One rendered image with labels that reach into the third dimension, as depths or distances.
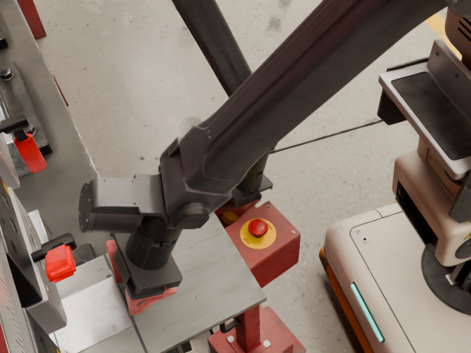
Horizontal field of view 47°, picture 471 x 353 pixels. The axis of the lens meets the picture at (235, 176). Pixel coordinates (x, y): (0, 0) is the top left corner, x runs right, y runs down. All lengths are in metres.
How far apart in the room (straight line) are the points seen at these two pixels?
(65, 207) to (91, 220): 0.47
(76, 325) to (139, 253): 0.17
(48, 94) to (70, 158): 0.21
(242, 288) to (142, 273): 0.16
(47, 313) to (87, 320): 0.25
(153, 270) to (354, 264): 1.03
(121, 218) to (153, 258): 0.09
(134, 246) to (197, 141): 0.20
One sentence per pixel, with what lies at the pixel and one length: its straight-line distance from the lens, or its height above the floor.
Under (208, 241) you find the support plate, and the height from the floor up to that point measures 1.00.
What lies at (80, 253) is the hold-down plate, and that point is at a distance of 0.97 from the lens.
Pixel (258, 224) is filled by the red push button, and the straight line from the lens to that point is 1.06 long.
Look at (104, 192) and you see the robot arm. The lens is 0.60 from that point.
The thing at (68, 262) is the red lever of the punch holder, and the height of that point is 1.31.
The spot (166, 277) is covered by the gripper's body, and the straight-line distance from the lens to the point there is 0.70.
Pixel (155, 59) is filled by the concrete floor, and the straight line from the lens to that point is 2.73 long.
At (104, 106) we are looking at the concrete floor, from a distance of 2.54.
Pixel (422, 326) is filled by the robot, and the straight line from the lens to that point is 1.59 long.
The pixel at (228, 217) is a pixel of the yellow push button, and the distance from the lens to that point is 1.16.
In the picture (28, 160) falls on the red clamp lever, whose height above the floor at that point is 1.18.
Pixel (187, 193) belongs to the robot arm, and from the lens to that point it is 0.55.
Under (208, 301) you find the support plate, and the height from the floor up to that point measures 1.00.
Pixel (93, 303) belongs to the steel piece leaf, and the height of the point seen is 1.00.
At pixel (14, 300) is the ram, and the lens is 0.42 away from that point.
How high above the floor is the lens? 1.70
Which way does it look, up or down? 52 degrees down
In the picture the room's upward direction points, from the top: 4 degrees counter-clockwise
